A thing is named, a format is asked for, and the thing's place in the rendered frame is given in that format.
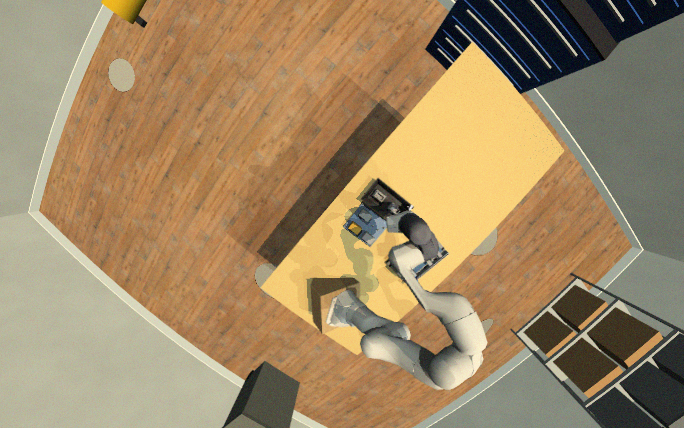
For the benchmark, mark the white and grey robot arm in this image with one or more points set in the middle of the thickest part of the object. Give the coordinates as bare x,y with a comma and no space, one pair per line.
450,367

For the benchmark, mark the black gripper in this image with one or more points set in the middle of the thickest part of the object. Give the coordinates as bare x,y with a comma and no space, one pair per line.
408,207

